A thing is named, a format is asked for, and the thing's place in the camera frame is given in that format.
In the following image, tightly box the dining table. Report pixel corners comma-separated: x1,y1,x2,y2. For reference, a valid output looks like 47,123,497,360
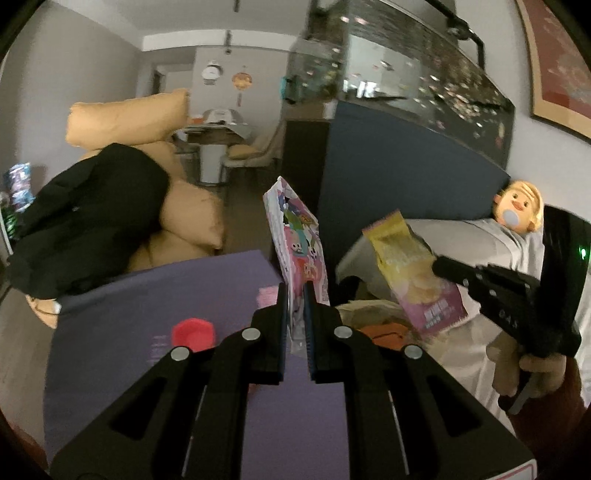
178,121,253,145

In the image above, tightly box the framed wall picture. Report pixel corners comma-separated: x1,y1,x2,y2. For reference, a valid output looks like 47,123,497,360
515,0,591,145

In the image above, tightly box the red bottle cap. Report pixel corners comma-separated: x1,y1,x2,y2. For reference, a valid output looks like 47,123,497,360
172,318,218,354

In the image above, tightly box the pink yellow chip packet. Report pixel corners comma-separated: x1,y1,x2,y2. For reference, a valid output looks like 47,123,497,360
362,210,468,336

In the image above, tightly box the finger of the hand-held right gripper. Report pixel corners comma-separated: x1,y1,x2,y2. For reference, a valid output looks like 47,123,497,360
431,255,583,359

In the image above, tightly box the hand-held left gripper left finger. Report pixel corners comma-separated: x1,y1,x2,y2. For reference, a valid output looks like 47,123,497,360
50,282,289,480

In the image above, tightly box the orange carton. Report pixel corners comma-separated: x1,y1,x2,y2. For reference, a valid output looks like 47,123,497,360
358,323,413,352

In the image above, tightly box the hanging lantern ornament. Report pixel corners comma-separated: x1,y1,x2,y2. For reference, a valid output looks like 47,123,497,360
231,71,253,108

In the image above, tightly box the blond doll head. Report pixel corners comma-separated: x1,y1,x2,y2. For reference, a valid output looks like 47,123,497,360
492,179,546,234

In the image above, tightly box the beige dining chair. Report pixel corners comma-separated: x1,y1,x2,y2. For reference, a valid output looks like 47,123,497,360
225,124,286,170

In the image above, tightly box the person's right hand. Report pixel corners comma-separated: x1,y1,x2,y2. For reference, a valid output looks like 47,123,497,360
486,330,570,398

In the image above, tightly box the person's right forearm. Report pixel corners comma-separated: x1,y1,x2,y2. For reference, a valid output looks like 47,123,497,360
503,355,591,480

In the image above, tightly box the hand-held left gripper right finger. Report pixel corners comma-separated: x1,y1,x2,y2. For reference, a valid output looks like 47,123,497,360
302,282,536,480

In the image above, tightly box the black jacket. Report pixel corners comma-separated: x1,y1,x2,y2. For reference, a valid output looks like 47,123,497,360
6,142,171,297

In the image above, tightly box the pink white cartoon snack packet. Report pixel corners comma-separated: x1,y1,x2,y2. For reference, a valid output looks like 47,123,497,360
262,176,331,356

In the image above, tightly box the teal aquarium filter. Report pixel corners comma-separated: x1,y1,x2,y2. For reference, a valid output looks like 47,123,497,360
279,76,302,105

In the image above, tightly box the grey blanket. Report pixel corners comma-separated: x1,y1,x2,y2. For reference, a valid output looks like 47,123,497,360
335,217,591,439

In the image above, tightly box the glass fish tank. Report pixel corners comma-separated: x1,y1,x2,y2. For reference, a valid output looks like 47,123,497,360
286,0,516,165

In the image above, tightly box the large tan cushion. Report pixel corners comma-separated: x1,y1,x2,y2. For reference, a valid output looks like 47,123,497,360
66,89,191,151

